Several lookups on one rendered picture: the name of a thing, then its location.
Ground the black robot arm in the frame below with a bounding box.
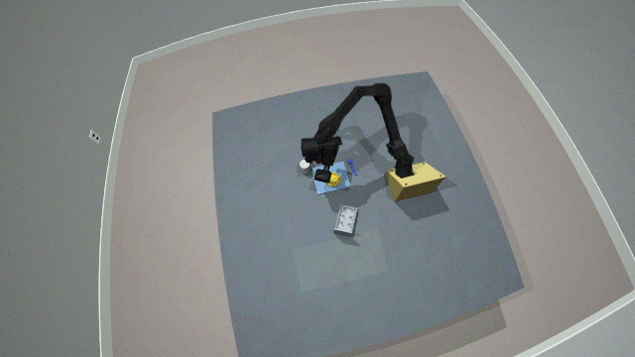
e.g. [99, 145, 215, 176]
[301, 83, 414, 179]

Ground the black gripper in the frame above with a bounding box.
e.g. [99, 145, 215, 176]
[315, 145, 339, 183]

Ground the light blue flat mat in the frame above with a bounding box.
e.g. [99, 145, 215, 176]
[312, 162, 351, 194]

